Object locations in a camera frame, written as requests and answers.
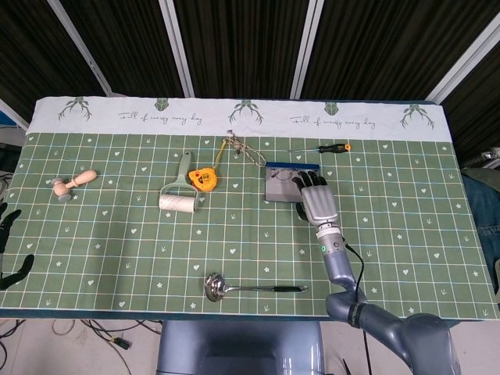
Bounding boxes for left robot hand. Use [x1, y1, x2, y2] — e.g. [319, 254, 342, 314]
[0, 202, 35, 291]

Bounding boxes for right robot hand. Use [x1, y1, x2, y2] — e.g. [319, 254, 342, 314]
[295, 170, 340, 227]

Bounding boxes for blue glasses case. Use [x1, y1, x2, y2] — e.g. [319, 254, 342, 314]
[264, 162, 320, 204]

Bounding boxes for black orange screwdriver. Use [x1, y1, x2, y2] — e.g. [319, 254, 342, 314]
[288, 143, 352, 155]

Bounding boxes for green grid tablecloth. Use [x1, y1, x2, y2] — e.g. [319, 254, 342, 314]
[0, 96, 500, 321]

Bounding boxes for yellow tape measure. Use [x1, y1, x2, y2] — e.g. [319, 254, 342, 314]
[187, 138, 230, 193]

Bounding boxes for stainless steel ladle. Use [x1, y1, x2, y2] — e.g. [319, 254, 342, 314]
[204, 272, 309, 303]

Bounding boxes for green lint roller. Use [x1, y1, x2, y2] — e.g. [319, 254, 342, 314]
[158, 150, 199, 214]

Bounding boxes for person in jeans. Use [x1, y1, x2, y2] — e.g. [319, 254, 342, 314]
[462, 145, 500, 251]

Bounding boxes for blue-grey robot torso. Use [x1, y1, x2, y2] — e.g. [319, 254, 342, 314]
[155, 320, 325, 375]

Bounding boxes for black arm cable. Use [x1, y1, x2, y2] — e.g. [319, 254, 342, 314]
[342, 242, 372, 375]

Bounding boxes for wooden stamp handle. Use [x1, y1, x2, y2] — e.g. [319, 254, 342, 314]
[45, 170, 98, 203]

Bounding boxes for floor cables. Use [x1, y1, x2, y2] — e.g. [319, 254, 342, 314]
[0, 319, 163, 375]

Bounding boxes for white partition post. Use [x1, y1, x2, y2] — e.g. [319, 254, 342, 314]
[46, 0, 113, 97]
[425, 13, 500, 105]
[289, 0, 325, 100]
[158, 0, 195, 98]

